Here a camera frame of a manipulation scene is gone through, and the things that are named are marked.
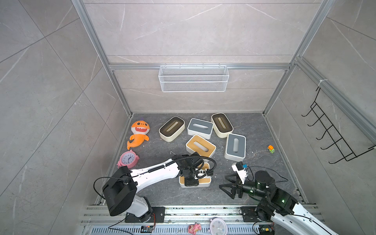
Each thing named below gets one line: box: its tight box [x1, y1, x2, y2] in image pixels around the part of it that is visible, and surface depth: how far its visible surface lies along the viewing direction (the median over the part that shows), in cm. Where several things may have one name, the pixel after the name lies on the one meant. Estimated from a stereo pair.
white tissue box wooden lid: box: [185, 134, 217, 158], surface depth 97 cm
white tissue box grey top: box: [224, 133, 247, 162], surface depth 96 cm
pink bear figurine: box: [188, 222, 202, 235], surface depth 69 cm
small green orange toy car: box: [266, 144, 276, 154], surface depth 99 cm
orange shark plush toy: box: [126, 119, 150, 151], surface depth 102 cm
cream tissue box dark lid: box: [158, 116, 186, 142], surface depth 106 cm
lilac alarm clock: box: [208, 216, 228, 235], surface depth 70 cm
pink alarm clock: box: [116, 149, 141, 169], surface depth 92 cm
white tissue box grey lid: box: [187, 117, 214, 140], surface depth 107 cm
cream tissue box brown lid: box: [211, 112, 235, 139], surface depth 107 cm
